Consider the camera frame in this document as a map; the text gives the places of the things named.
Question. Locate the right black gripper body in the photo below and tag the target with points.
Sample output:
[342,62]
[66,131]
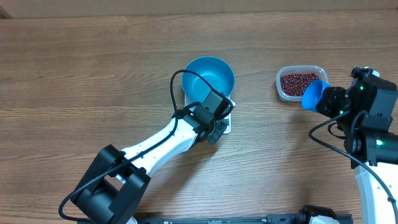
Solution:
[333,106]

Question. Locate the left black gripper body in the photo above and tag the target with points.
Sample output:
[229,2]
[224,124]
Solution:
[218,130]

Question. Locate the blue plastic measuring scoop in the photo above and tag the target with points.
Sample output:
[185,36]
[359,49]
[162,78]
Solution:
[313,94]

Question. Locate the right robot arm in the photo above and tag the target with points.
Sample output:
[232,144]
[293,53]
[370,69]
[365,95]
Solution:
[364,113]

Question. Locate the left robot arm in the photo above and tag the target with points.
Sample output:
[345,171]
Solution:
[114,184]

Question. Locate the white digital kitchen scale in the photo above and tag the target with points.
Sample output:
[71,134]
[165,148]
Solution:
[226,120]

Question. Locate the teal blue bowl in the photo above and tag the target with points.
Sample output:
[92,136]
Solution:
[215,71]

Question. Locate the red adzuki beans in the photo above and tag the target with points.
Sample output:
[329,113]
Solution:
[295,84]

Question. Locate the clear plastic food container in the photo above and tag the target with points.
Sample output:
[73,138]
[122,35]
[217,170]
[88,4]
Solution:
[297,69]

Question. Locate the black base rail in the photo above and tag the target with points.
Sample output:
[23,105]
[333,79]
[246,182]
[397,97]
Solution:
[307,214]

